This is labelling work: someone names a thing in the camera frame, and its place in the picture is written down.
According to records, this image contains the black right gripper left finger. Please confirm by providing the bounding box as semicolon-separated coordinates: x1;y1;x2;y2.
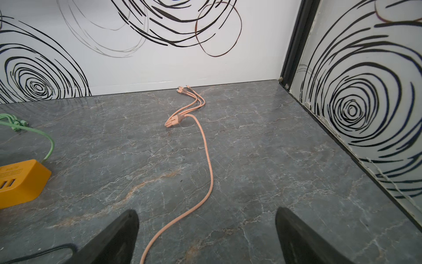
66;210;139;264

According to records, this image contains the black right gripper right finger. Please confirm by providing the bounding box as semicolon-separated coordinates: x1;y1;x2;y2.
275;207;352;264

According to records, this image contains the orange power strip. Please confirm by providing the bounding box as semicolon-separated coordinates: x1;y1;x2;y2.
1;159;52;209

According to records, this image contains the pink multi-head USB cable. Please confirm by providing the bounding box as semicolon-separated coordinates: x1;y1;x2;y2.
140;85;214;264

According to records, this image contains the black cable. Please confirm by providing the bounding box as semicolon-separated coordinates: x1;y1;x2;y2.
0;243;79;264

